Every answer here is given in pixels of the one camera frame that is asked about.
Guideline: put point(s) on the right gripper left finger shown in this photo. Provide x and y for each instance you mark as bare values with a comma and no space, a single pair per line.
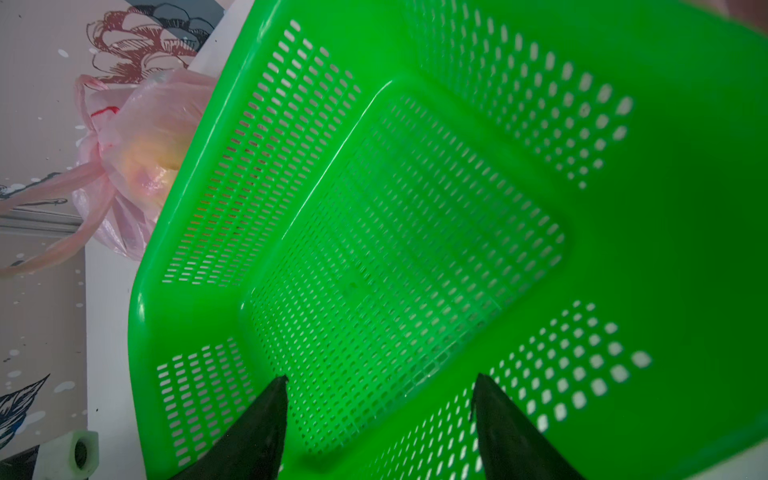
252,448

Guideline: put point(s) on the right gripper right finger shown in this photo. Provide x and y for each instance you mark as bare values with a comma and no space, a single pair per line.
510,445

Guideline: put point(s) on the green plastic basket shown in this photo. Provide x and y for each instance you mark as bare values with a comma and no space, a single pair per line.
386,198

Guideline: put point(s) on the pink plastic bag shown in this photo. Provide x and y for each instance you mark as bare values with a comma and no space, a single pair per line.
113,212

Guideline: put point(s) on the orange fruit in bag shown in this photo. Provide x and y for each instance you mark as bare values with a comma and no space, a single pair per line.
151,160

